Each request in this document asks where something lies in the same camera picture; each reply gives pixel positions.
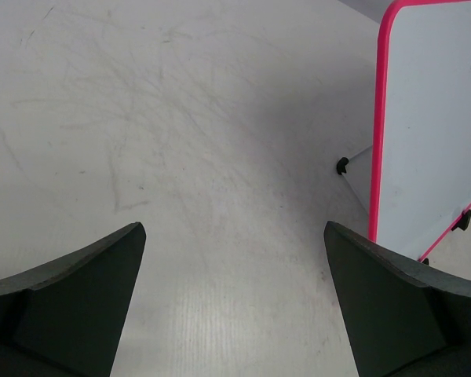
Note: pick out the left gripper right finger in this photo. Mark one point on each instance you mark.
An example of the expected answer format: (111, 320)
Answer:
(402, 317)

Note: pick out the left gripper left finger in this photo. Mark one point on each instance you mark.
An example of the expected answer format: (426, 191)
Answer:
(65, 317)

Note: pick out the pink framed whiteboard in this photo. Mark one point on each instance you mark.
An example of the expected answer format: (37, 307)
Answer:
(415, 179)

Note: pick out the black whiteboard foot near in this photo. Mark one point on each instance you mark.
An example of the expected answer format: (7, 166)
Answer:
(463, 221)

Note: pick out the black whiteboard foot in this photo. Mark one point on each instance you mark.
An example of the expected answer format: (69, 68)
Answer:
(463, 221)
(341, 165)

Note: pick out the black whiteboard foot far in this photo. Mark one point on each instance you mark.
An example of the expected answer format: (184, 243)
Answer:
(341, 165)

